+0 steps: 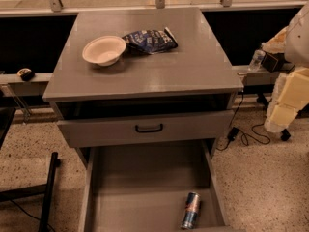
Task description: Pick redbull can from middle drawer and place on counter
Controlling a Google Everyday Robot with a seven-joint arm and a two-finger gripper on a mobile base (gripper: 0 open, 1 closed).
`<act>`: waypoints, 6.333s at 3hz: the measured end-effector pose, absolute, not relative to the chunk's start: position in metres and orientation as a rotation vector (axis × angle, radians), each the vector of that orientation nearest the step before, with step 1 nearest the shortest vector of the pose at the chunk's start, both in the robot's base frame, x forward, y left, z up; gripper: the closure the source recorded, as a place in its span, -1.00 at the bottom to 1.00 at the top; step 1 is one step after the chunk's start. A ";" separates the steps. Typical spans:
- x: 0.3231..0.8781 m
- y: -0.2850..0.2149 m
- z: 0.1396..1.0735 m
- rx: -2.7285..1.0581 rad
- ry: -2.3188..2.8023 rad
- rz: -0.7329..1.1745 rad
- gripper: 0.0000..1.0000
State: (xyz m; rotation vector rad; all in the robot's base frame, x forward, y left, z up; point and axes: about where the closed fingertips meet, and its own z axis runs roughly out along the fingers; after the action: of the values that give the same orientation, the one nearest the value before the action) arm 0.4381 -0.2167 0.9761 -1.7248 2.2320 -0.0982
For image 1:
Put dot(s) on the small black box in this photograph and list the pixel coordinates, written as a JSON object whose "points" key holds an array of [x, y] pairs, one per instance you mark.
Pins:
{"points": [[273, 62]]}

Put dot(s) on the grey drawer cabinet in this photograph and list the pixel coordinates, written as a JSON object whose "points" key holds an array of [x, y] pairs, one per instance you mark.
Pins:
{"points": [[194, 77]]}

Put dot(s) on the black metal stand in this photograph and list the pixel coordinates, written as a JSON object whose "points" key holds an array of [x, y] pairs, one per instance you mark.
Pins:
{"points": [[45, 190]]}

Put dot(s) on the grey open middle drawer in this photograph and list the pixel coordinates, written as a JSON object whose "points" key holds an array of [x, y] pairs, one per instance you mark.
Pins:
{"points": [[143, 188]]}

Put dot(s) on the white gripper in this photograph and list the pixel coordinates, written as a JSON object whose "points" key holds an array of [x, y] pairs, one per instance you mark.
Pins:
{"points": [[298, 41]]}

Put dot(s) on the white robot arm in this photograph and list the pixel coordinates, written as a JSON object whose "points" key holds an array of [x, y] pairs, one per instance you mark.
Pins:
{"points": [[297, 42]]}

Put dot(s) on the blue chip bag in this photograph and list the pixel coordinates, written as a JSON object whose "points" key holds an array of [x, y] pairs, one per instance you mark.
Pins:
{"points": [[151, 41]]}

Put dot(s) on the grey top drawer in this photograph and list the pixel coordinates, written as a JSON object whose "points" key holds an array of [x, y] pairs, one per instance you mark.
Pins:
{"points": [[121, 130]]}

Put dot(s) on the black table leg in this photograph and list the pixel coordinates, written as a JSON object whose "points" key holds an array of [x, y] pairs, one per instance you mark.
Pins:
{"points": [[275, 121]]}

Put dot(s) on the yellow black tape measure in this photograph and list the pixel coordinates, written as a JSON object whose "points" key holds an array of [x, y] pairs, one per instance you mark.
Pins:
{"points": [[26, 74]]}

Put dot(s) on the black drawer handle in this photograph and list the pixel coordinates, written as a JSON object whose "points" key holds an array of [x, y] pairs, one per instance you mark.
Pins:
{"points": [[149, 129]]}

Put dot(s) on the clear water bottle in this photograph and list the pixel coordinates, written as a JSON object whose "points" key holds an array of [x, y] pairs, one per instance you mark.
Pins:
{"points": [[256, 60]]}

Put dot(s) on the white paper bowl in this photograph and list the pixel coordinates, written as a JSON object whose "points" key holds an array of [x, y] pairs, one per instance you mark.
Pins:
{"points": [[104, 51]]}

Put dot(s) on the blue silver redbull can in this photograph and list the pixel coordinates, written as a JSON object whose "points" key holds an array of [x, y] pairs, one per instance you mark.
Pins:
{"points": [[191, 211]]}

